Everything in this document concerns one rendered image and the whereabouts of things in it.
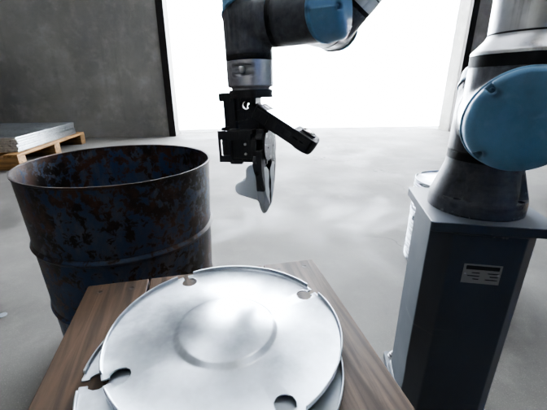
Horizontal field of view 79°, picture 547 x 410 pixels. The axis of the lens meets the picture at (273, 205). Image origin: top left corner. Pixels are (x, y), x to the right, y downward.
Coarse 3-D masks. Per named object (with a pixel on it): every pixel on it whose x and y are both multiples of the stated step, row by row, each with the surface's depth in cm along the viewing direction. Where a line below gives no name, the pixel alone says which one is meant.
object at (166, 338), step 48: (192, 288) 51; (240, 288) 51; (288, 288) 51; (144, 336) 41; (192, 336) 40; (240, 336) 40; (288, 336) 41; (336, 336) 41; (144, 384) 35; (192, 384) 35; (240, 384) 35; (288, 384) 35
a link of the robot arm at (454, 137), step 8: (464, 72) 52; (464, 80) 52; (464, 88) 52; (456, 104) 54; (456, 112) 51; (456, 120) 51; (456, 128) 54; (456, 136) 54; (448, 144) 57; (456, 144) 54; (464, 152) 53
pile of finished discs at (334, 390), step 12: (96, 360) 39; (84, 372) 37; (96, 372) 37; (120, 372) 37; (336, 384) 36; (84, 396) 34; (96, 396) 34; (288, 396) 34; (324, 396) 34; (336, 396) 34; (72, 408) 32; (84, 408) 33; (96, 408) 33; (108, 408) 33; (276, 408) 33; (288, 408) 33; (312, 408) 33; (324, 408) 33; (336, 408) 32
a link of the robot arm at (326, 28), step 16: (272, 0) 46; (288, 0) 45; (304, 0) 44; (320, 0) 43; (336, 0) 43; (272, 16) 46; (288, 16) 45; (304, 16) 45; (320, 16) 44; (336, 16) 43; (272, 32) 48; (288, 32) 47; (304, 32) 46; (320, 32) 45; (336, 32) 45
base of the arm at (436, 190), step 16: (448, 160) 57; (464, 160) 53; (448, 176) 56; (464, 176) 54; (480, 176) 52; (496, 176) 51; (512, 176) 51; (432, 192) 58; (448, 192) 55; (464, 192) 54; (480, 192) 52; (496, 192) 51; (512, 192) 51; (448, 208) 55; (464, 208) 53; (480, 208) 52; (496, 208) 51; (512, 208) 51
